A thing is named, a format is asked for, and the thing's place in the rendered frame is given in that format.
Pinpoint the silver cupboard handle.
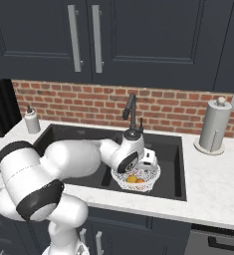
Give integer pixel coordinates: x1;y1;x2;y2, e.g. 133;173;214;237
79;227;89;247
67;4;85;74
95;230;105;255
91;4;106;75

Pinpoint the black countertop appliance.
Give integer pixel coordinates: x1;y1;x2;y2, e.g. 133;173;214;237
0;78;24;138

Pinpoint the dark cupboard door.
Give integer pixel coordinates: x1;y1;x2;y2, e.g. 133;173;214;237
86;0;234;93
213;0;234;95
0;0;93;85
91;215;153;255
78;211;95;255

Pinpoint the black sink faucet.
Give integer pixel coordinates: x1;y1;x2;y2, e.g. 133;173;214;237
121;93;145;134

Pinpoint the dark lower drawer run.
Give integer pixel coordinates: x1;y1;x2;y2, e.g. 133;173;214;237
0;190;52;255

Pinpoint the orange tangerine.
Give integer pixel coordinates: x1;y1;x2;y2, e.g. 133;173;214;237
126;174;138;184

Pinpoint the silver lower cupboard handle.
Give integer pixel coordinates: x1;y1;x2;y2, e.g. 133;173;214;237
79;227;89;247
95;230;105;255

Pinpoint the white mesh colander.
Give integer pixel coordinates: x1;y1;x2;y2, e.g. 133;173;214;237
111;161;162;193

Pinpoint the grey dishwasher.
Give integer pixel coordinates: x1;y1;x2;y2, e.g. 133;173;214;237
183;223;234;255

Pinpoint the grey paper towel roll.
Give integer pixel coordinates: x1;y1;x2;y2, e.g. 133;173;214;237
193;96;233;156

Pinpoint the white soap dispenser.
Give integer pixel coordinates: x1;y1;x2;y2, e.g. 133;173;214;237
24;105;42;135

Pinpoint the black kitchen sink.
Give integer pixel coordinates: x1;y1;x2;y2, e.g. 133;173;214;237
33;124;188;202

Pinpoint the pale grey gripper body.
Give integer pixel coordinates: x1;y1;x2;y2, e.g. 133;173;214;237
134;160;157;174

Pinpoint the dark lower cupboard door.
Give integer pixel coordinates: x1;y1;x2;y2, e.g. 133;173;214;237
78;211;95;255
91;215;153;255

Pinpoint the black dishwasher handle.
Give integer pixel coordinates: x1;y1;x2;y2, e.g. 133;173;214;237
207;234;234;254

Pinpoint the dark upper cupboard door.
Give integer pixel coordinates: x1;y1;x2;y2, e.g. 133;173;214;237
0;0;93;85
213;0;234;95
86;0;234;93

